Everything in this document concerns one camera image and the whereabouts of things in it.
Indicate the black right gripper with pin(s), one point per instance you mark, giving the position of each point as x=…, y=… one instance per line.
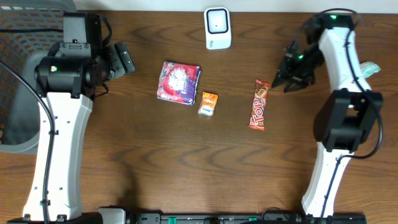
x=296, y=74

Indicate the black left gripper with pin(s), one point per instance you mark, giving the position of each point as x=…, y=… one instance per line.
x=116, y=59

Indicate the orange brown snack bar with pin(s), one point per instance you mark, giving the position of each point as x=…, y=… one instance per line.
x=258, y=105

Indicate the purple red snack bag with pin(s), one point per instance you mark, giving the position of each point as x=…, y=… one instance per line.
x=178, y=83

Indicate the small orange tissue pack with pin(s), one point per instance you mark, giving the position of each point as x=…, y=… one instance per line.
x=208, y=104

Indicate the mint green snack packet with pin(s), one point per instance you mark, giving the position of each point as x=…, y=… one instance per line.
x=369, y=68

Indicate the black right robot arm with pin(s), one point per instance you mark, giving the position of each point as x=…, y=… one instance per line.
x=349, y=125

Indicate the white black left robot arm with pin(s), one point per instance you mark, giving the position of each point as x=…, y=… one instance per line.
x=64, y=82

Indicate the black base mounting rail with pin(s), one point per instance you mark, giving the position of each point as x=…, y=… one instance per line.
x=270, y=216

